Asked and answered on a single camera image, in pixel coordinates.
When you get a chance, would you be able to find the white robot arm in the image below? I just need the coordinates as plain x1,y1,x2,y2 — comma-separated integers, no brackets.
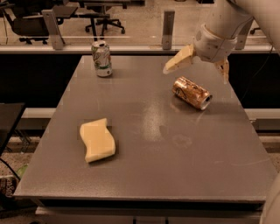
163,0,280,80

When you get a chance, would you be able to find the metal railing bracket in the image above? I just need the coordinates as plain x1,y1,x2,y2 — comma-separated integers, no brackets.
235,18,254,50
42,10,64,50
162,10,175,50

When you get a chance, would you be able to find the right metal railing bracket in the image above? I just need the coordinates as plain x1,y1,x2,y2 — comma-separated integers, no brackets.
235,18,254,50

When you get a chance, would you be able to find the yellow wavy sponge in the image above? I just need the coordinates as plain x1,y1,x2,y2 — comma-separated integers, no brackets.
80,118,116,163

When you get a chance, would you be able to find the black office chair right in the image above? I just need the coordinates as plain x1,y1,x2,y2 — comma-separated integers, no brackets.
249,27,261,35

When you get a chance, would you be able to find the black office chair left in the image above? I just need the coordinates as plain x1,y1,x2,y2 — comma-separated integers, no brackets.
0,0,77,45

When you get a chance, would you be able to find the orange soda can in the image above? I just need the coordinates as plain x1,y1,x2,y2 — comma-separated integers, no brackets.
171,76,212,110

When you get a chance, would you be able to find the green white soda can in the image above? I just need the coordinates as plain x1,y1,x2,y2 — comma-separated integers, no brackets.
91,40,113,77

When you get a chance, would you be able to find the black office chair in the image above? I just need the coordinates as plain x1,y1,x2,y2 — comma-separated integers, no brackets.
0,0,77,45
77,0,130,37
249,27,261,35

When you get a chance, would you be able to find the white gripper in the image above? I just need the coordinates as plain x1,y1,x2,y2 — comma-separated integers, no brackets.
163,24,237,84

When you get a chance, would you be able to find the left metal railing bracket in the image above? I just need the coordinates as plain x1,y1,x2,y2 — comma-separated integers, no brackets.
42,10,64,50

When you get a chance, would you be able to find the glass barrier panel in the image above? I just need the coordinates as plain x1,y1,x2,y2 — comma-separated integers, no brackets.
0,0,272,46

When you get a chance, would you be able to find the middle metal railing bracket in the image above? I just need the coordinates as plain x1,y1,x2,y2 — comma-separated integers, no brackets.
162,10,175,50

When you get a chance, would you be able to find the black office chair centre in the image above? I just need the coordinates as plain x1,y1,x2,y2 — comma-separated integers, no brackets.
77,0,130,37

